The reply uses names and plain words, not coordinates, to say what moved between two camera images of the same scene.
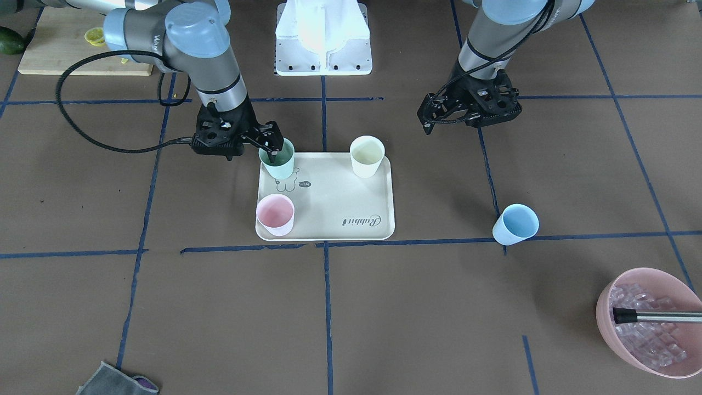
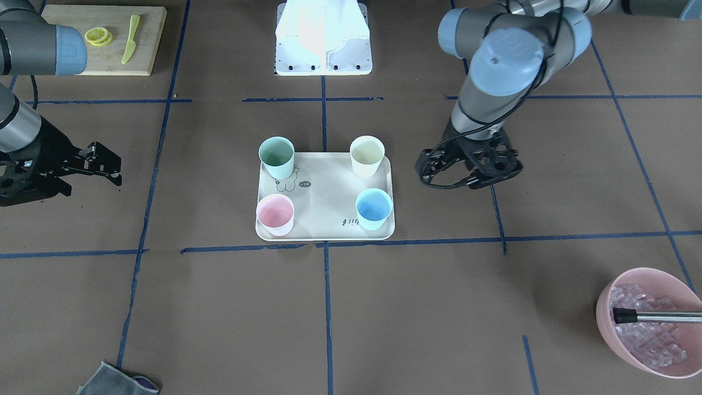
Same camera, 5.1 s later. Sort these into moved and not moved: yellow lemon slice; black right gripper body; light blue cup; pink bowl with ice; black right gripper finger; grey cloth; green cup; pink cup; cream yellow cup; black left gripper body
Moved: black right gripper body; black left gripper body; light blue cup; black right gripper finger
Not moved: green cup; pink cup; cream yellow cup; grey cloth; pink bowl with ice; yellow lemon slice
